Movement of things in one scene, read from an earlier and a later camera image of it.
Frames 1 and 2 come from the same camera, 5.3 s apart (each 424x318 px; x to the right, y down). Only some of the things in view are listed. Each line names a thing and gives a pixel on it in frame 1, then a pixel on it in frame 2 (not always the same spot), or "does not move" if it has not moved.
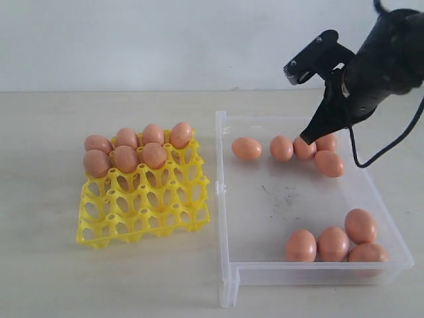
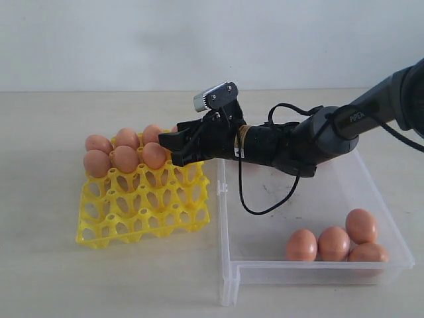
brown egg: (127, 136) does not move
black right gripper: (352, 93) → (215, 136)
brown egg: (152, 133) does not move
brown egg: (98, 142) does not move
